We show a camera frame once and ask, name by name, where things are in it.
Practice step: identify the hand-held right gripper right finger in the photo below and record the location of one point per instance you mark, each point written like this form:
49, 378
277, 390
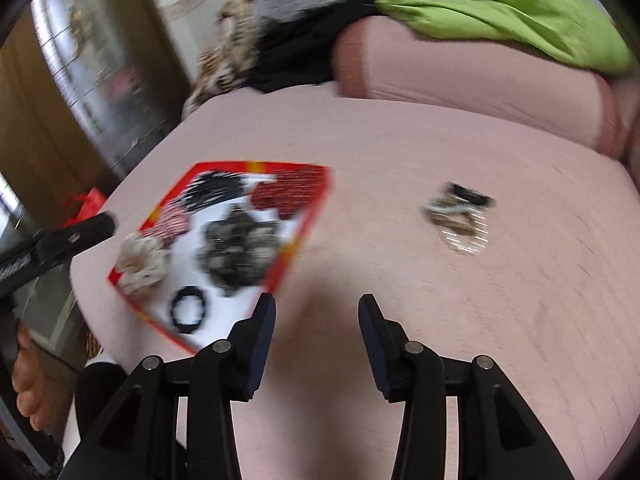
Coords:
372, 345

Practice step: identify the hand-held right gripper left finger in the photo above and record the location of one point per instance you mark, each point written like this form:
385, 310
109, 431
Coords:
260, 345

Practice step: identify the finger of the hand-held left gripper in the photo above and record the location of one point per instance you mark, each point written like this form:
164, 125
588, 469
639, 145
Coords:
82, 232

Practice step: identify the white black-dotted scrunchie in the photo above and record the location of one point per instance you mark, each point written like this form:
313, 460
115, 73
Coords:
142, 260

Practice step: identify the red plaid scrunchie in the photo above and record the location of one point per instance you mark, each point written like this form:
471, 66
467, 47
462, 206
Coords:
170, 221

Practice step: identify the grey scrunchie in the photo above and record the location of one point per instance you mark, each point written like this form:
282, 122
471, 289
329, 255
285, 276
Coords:
237, 247

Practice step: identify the red cardboard box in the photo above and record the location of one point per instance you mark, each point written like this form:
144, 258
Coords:
235, 240

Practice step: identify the black claw hair clip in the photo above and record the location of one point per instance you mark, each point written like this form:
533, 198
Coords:
217, 191

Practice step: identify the leopard print scrunchie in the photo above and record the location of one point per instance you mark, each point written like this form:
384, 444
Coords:
450, 222

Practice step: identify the red white-dotted scrunchie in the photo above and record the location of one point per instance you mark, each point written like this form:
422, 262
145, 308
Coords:
285, 192

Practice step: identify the black scrunchie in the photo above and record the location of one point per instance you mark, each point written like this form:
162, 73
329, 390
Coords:
470, 194

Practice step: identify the person's left hand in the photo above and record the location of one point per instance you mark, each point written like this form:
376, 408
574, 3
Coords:
30, 380

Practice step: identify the red plastic bag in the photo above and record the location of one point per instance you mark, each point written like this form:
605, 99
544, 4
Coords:
85, 205

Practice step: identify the wooden glass door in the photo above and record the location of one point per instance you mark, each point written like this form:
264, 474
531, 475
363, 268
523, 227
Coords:
85, 75

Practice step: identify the leaf print cloth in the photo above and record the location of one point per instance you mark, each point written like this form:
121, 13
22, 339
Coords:
227, 55

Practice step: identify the black cloth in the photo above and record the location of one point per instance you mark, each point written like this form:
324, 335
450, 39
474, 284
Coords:
305, 50

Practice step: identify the pink bolster pillow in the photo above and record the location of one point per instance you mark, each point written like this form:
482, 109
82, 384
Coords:
475, 75

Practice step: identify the green blanket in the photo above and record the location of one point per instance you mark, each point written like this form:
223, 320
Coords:
500, 20

